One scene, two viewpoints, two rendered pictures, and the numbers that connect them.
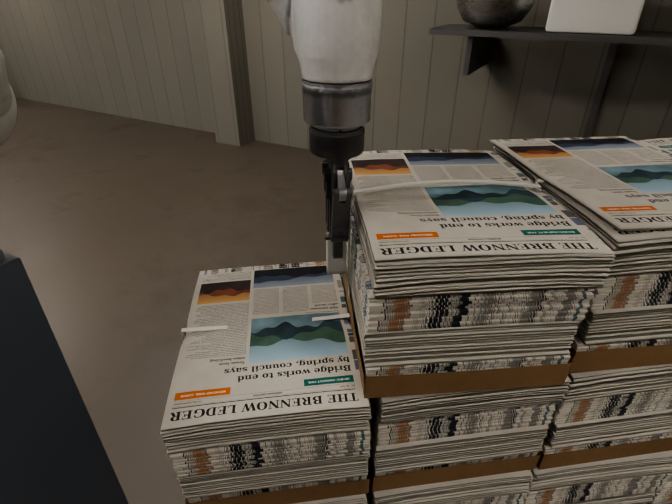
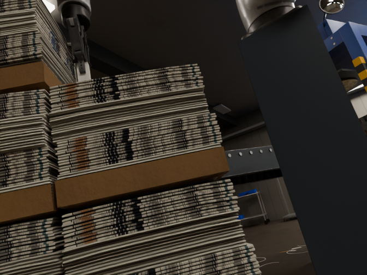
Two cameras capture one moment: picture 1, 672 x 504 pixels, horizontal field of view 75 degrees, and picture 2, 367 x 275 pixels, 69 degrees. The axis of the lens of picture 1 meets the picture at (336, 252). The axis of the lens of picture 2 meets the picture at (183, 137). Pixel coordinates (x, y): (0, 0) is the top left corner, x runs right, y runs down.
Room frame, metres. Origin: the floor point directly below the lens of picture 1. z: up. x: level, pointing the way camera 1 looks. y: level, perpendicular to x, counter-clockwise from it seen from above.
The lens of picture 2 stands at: (1.20, 0.21, 0.55)
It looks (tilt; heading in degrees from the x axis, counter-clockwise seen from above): 17 degrees up; 180
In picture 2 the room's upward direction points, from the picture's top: 14 degrees counter-clockwise
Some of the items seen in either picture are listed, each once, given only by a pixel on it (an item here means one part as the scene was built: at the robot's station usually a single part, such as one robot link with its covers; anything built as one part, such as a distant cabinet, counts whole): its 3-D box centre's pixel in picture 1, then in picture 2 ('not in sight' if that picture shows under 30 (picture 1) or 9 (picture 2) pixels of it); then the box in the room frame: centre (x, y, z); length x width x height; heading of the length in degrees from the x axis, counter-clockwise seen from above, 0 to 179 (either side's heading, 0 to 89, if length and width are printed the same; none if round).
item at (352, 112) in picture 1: (336, 102); (74, 5); (0.59, 0.00, 1.19); 0.09 x 0.09 x 0.06
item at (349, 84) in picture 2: not in sight; (332, 89); (-0.97, 1.56, 1.30); 0.55 x 0.55 x 0.03; 29
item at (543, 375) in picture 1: (450, 341); not in sight; (0.50, -0.17, 0.86); 0.29 x 0.16 x 0.04; 95
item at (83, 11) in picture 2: (336, 157); (77, 26); (0.59, 0.00, 1.12); 0.08 x 0.07 x 0.09; 8
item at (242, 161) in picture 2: not in sight; (295, 154); (-0.26, 0.79, 0.74); 1.34 x 0.05 x 0.12; 119
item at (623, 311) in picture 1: (601, 239); not in sight; (0.66, -0.46, 0.95); 0.38 x 0.29 x 0.23; 7
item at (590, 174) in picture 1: (622, 171); not in sight; (0.67, -0.46, 1.06); 0.37 x 0.29 x 0.01; 7
